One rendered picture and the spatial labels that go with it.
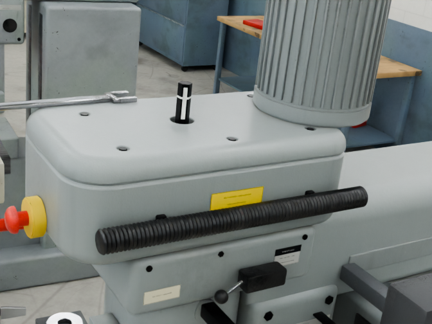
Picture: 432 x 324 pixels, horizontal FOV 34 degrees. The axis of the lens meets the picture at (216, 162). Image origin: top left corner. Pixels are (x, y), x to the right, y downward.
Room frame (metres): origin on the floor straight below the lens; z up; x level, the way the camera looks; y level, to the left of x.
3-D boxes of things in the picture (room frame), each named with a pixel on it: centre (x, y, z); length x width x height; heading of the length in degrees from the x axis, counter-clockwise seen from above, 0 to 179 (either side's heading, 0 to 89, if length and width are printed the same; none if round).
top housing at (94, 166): (1.04, 0.05, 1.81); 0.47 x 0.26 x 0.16; 123
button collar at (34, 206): (0.90, 0.25, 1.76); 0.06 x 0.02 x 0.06; 33
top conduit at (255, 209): (0.93, -0.05, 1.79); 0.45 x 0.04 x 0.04; 123
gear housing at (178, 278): (1.05, 0.02, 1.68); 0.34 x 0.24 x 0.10; 123
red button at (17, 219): (0.89, 0.27, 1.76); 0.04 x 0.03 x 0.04; 33
